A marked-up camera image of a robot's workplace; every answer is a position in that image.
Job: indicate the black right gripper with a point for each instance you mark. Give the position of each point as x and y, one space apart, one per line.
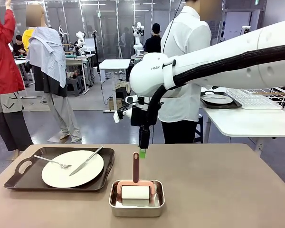
137 116

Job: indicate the pink lint roller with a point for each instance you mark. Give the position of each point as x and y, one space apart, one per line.
135 166

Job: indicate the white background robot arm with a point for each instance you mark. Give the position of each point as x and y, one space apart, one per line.
80 40
138 35

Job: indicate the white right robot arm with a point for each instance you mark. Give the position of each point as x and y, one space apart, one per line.
228 47

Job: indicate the cardboard box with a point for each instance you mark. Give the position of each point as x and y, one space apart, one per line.
115 104

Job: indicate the silver table knife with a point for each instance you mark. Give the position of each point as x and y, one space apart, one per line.
85 161

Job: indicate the white round plate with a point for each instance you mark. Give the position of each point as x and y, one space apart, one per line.
85 168

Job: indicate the stainless steel rectangular container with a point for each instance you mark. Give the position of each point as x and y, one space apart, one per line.
135 211

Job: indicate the white background desk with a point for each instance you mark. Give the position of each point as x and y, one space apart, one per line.
115 64

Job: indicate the white plate with cutlery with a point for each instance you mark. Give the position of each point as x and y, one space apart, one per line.
216 101

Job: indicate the grey plastic stool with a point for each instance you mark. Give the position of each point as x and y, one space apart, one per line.
74 85

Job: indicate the person in black cap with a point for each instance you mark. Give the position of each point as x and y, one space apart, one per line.
153 44

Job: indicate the silver fork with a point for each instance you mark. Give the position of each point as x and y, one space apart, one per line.
51 161

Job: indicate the dark tray on side table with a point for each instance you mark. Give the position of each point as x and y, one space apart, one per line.
236 103

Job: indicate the white side table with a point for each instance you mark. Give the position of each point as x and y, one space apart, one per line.
247 121

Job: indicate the person in white shirt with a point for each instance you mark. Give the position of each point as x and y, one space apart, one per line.
187 35

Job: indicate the white dish rack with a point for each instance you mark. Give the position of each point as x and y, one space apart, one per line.
256 101

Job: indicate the person in white coat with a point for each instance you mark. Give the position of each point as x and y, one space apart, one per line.
47 54

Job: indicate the dark brown serving tray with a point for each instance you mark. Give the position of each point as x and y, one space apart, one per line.
16 183

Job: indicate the person in yellow hoodie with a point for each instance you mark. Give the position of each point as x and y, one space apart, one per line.
26 39

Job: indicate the seated person in black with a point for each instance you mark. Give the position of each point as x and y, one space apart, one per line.
19 45

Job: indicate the mannequin in red coat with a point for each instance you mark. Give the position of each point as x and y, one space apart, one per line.
2 61

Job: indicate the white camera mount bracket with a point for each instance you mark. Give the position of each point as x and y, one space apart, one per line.
116 116

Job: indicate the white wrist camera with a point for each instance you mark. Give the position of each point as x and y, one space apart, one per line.
131 99

